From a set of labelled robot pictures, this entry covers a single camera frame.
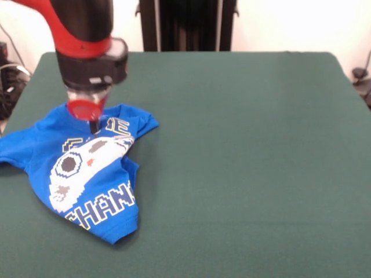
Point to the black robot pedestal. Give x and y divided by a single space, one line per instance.
185 26

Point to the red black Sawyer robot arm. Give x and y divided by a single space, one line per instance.
87 43

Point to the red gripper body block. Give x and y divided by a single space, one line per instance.
84 110

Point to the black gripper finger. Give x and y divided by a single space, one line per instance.
94 127

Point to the blue printed t-shirt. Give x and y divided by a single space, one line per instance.
81 173

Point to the black equipment pile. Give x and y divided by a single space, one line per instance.
10 89

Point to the dark green table cloth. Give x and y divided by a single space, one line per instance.
261 173

